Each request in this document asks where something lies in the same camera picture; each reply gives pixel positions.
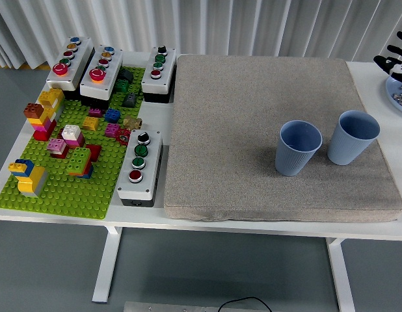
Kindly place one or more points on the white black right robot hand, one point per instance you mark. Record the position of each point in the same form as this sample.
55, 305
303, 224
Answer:
401, 66

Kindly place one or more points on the blue ribbed cup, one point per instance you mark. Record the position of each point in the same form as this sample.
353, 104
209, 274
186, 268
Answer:
344, 149
292, 162

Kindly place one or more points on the blue plate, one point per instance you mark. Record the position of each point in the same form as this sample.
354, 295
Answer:
393, 92

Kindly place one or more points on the grey-brown cushion mat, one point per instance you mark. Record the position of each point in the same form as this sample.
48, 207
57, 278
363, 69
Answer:
236, 130

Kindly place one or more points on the white table leg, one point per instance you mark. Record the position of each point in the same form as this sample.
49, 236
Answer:
342, 279
105, 266

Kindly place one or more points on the four-button control box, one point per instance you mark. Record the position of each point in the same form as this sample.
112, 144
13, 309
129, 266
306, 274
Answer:
152, 162
166, 71

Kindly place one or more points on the brass valve fitting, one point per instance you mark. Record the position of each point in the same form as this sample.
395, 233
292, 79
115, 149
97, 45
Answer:
132, 122

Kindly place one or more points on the dark grey lego brick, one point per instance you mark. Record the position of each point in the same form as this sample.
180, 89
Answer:
126, 75

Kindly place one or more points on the dark green lego brick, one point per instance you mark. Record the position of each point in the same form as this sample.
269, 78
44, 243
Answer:
121, 86

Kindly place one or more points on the white curtain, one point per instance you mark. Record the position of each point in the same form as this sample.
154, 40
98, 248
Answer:
123, 22

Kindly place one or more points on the five-button control box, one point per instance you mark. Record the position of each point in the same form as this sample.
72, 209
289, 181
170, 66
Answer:
80, 55
114, 70

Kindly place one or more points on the blue lego brick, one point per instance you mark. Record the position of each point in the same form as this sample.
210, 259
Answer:
112, 115

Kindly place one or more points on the magenta lego brick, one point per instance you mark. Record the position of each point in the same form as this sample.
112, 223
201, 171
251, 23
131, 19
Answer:
112, 130
95, 112

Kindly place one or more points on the yellow lego brick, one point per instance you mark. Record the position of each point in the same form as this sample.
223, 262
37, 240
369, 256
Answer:
90, 124

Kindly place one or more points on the red lego brick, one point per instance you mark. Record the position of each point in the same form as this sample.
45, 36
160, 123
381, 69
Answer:
95, 151

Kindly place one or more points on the green red blue brick stack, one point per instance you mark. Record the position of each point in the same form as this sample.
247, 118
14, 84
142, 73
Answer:
79, 161

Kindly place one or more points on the yellow brown red brick tower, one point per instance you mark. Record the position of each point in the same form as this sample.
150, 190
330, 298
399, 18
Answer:
45, 120

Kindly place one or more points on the green lego baseplate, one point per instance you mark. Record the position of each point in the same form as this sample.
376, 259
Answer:
58, 201

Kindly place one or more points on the yellow blue grey brick figure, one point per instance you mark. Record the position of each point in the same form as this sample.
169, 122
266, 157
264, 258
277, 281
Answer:
30, 182

